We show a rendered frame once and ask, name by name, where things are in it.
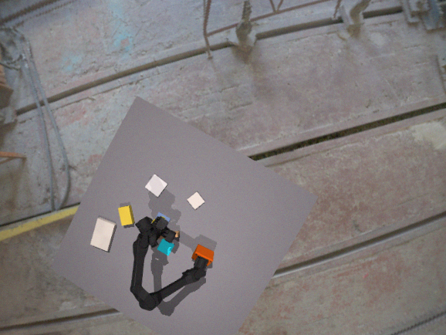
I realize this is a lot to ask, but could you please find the yellow rectangular block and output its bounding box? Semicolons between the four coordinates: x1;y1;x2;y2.
118;205;135;226

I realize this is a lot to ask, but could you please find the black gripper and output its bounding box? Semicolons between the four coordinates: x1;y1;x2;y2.
148;217;176;243

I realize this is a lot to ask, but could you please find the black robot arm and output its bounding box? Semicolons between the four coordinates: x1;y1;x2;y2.
130;217;209;311

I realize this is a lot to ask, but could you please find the white rectangular block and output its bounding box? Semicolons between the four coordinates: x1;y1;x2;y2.
91;217;117;251

